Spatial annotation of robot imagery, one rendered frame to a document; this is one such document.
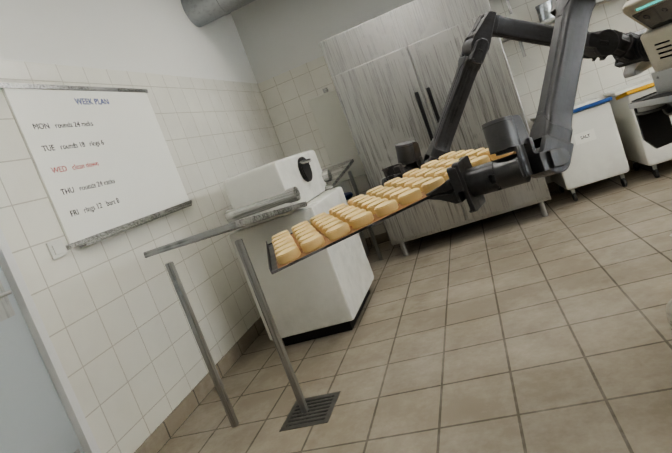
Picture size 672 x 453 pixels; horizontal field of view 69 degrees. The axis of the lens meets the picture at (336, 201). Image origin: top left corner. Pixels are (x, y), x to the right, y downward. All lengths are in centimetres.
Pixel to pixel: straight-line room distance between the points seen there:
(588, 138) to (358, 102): 194
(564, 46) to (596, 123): 354
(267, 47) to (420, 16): 190
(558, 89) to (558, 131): 9
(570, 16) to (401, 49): 321
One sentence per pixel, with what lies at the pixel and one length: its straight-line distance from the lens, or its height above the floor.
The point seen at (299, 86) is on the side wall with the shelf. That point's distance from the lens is 538.
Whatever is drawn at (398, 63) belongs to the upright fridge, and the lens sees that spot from 423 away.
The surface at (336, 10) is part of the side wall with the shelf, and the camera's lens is 534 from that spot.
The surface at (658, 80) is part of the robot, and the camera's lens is 170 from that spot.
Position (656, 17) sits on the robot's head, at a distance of 165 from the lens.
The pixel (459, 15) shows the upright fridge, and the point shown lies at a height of 180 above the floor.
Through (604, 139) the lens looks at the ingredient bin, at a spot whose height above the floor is 45.
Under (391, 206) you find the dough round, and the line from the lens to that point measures 101.
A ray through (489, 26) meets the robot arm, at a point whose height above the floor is 132.
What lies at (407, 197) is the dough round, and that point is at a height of 100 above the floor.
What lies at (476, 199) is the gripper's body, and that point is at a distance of 98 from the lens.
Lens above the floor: 114
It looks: 6 degrees down
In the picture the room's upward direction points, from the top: 20 degrees counter-clockwise
